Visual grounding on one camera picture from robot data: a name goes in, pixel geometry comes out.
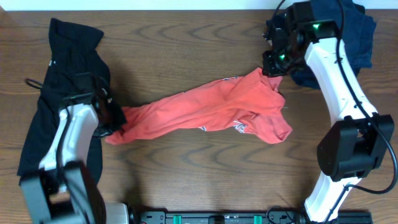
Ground red soccer t-shirt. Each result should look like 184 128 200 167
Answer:
105 68 292 145

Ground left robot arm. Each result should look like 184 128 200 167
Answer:
20 72 134 224

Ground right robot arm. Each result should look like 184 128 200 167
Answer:
263 1 397 223

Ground folded navy blue clothes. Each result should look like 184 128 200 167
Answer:
266 0 377 90

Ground black t-shirt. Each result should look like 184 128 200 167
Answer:
17 18 110 177

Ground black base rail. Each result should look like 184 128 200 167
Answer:
105 202 373 224

